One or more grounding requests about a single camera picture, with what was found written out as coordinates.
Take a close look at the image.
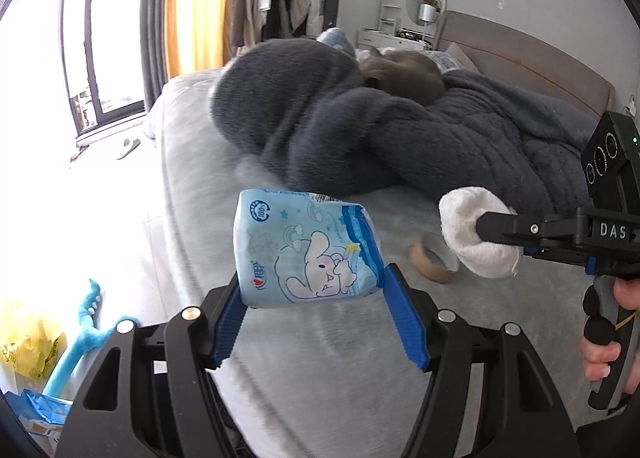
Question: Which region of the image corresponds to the cream rounded cloth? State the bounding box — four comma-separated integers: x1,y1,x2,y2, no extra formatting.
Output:
439,187,523,279

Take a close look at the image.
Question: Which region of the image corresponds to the blue packaging bag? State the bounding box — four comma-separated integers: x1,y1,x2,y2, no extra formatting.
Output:
2,388,73,439

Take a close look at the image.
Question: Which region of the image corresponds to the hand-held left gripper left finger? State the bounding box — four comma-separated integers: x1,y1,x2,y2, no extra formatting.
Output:
57,273,248,458

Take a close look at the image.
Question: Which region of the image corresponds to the yellow plastic bag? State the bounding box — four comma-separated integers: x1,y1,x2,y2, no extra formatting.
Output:
0,328,66,379

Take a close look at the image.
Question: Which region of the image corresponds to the yellow curtain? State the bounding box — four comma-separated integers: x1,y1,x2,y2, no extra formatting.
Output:
165,0,236,79

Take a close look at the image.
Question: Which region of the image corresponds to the white cylinder lamp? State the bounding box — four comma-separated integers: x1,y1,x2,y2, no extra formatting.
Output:
417,2,438,36

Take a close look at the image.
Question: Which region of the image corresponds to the brown tape roll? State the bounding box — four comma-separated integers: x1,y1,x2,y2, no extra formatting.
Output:
409,232,460,284

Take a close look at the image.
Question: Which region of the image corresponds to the white dresser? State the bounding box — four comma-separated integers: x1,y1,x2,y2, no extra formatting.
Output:
357,28,436,50

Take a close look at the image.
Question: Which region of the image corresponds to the blue plush toy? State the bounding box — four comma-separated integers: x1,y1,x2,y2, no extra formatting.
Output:
42,278,136,399

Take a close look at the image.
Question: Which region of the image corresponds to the beige pillow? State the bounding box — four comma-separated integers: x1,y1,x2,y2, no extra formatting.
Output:
445,42,481,74

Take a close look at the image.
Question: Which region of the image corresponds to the brown fleece cloth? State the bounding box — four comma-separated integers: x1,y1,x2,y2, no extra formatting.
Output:
359,49,446,106

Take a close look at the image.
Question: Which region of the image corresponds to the brown upholstered headboard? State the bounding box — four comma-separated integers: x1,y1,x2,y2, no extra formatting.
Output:
435,10,616,119

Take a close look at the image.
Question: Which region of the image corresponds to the light blue patterned pillow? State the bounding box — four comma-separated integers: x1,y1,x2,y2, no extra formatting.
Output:
427,49,461,73

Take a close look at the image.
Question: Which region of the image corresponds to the grey bed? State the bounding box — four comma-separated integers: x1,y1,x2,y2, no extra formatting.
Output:
150,66,640,458

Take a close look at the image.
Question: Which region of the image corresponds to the blue white plush cloth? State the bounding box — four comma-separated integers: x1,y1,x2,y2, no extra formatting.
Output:
316,27,357,58

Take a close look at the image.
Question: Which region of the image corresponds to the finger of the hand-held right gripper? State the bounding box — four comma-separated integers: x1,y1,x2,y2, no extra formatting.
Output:
522,239,597,271
474,211,577,245

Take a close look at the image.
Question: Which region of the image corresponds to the white shelf organiser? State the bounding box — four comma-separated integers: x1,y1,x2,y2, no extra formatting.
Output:
379,0,411,34

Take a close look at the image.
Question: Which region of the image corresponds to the dark grey fluffy blanket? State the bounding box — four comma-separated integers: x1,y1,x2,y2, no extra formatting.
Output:
209,38,608,234

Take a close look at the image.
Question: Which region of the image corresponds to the light blue tissue packet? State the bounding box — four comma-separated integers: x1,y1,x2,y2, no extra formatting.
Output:
234,188,385,309

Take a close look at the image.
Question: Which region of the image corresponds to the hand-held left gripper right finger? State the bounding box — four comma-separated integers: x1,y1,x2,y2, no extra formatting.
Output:
382,263,583,458

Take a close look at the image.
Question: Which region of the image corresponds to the person's right hand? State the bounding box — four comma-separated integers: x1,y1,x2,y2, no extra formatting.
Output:
579,278,640,384

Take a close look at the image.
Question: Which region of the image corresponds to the dark framed balcony window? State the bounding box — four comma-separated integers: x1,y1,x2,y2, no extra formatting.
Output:
60,0,151,139

